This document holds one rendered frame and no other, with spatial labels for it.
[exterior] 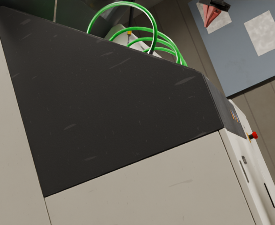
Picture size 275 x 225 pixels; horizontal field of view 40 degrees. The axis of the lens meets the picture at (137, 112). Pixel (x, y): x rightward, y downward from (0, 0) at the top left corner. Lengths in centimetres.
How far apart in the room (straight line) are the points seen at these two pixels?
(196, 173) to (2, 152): 63
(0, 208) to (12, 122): 27
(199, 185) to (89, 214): 33
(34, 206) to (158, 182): 40
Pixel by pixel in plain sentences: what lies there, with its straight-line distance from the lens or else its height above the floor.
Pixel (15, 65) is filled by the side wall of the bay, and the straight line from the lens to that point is 132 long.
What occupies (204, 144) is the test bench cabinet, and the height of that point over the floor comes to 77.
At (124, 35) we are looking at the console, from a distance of 194.
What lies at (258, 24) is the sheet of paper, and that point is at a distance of 323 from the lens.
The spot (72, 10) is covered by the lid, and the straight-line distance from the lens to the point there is 170.
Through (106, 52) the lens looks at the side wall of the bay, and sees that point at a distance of 115.
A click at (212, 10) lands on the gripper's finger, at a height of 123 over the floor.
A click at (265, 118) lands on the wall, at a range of 313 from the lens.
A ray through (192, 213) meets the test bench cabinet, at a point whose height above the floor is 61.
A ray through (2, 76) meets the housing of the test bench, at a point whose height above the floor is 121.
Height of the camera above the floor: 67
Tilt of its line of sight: 13 degrees up
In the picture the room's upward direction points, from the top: 19 degrees counter-clockwise
